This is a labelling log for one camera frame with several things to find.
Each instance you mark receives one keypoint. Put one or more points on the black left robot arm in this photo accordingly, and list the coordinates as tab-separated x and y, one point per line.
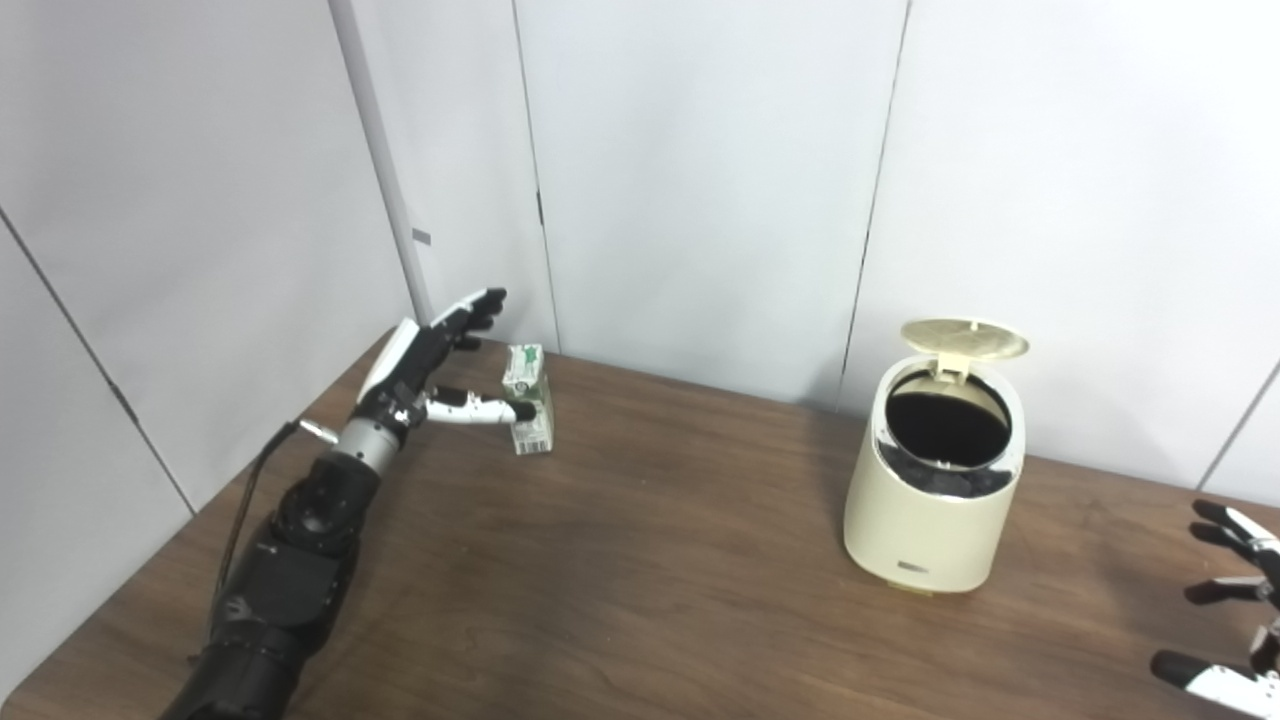
285	580

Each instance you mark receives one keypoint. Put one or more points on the round cream bin lid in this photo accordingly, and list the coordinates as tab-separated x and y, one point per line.
965	338

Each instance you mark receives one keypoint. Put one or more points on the black bin liner bag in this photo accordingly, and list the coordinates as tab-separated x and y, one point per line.
945	425

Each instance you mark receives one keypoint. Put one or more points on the cream-colored bin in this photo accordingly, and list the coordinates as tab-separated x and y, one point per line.
920	530

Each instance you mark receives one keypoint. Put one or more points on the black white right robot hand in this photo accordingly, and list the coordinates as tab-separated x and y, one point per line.
1235	690

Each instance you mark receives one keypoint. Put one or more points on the green white milk carton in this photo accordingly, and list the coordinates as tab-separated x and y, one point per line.
530	435

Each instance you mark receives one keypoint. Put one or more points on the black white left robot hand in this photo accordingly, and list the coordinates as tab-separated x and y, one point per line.
400	380

